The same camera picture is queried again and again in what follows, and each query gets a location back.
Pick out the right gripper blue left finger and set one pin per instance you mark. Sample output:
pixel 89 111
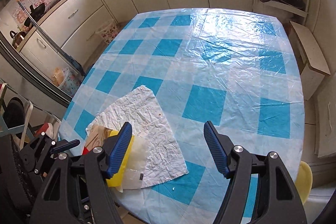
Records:
pixel 120 143

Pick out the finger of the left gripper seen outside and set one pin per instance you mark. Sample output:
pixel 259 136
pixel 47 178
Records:
pixel 64 145

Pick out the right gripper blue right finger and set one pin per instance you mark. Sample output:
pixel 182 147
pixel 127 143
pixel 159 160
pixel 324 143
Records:
pixel 220 147

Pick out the yellow red tape package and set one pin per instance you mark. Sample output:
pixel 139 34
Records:
pixel 123 166

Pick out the white paper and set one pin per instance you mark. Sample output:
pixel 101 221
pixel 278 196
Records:
pixel 155 156

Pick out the floral lined trash bin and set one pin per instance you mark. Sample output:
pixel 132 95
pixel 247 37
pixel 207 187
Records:
pixel 66 81

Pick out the blue checked plastic tablecloth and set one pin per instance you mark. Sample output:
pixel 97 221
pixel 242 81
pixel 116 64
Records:
pixel 233 68

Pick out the yellow chair seat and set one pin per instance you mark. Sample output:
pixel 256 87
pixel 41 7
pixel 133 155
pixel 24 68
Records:
pixel 304 181

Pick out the floral white waste basket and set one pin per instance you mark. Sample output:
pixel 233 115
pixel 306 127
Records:
pixel 108 31

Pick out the copper kettle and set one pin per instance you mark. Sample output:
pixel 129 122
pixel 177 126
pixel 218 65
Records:
pixel 17 38

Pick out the small white wooden stool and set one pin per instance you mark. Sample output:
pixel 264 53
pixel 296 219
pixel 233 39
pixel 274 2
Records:
pixel 315 67

